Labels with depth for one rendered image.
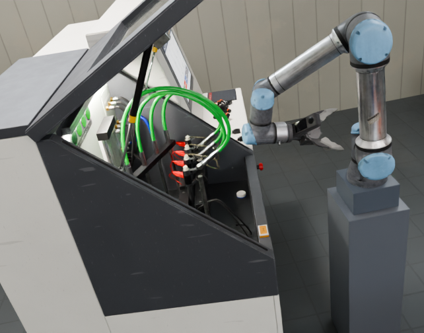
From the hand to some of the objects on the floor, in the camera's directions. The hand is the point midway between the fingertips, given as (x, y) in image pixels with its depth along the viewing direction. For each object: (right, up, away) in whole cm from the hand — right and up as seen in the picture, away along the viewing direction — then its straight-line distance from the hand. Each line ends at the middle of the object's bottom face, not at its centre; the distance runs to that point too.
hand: (342, 128), depth 160 cm
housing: (-85, -97, +91) cm, 158 cm away
